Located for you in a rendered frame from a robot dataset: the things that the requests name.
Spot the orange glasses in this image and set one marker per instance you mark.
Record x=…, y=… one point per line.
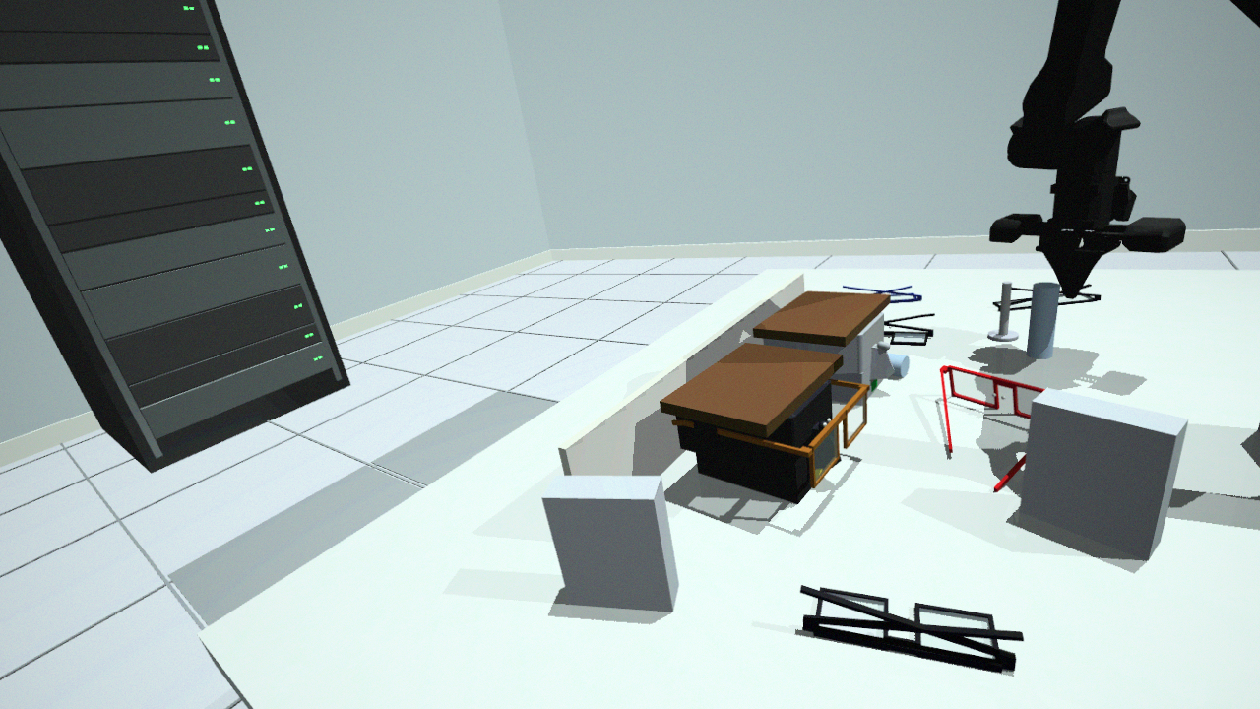
x=824, y=451

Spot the red glasses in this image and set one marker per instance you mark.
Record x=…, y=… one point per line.
x=982, y=389

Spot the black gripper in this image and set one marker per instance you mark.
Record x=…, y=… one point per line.
x=1083, y=202

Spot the light blue cylinder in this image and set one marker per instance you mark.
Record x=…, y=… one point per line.
x=901, y=364
x=1043, y=320

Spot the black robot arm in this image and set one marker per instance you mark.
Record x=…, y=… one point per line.
x=1075, y=78

